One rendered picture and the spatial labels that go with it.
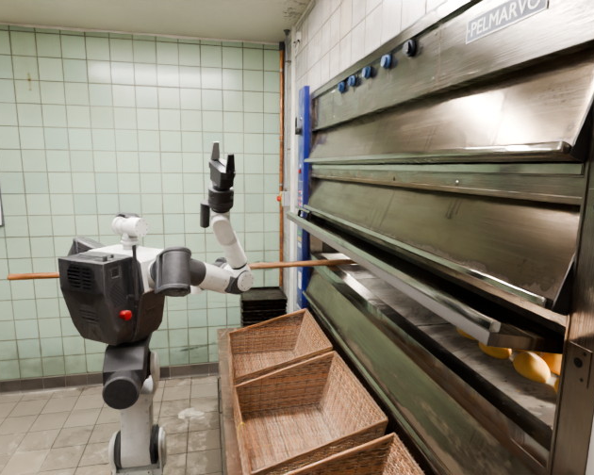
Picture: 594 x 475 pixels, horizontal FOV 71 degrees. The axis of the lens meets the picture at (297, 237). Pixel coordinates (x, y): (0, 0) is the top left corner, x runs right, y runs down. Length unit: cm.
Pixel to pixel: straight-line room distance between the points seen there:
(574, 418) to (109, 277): 121
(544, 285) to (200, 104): 281
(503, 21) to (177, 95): 259
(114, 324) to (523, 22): 133
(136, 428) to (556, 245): 151
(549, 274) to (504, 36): 50
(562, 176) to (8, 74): 330
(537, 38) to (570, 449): 74
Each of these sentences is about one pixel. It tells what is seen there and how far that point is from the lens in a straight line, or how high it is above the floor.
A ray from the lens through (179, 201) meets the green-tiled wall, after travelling 329.
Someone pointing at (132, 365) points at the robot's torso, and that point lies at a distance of 155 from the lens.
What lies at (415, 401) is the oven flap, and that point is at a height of 100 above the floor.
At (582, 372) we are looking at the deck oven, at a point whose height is 136.
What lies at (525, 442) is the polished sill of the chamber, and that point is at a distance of 101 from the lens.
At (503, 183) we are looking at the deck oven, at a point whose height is 166.
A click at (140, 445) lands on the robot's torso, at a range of 183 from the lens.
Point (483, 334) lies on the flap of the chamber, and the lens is 79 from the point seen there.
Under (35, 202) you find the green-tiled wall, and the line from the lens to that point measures 348.
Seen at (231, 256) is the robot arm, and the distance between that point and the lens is 155.
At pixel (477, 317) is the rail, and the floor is 143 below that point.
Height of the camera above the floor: 169
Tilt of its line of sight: 10 degrees down
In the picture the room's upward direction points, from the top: 1 degrees clockwise
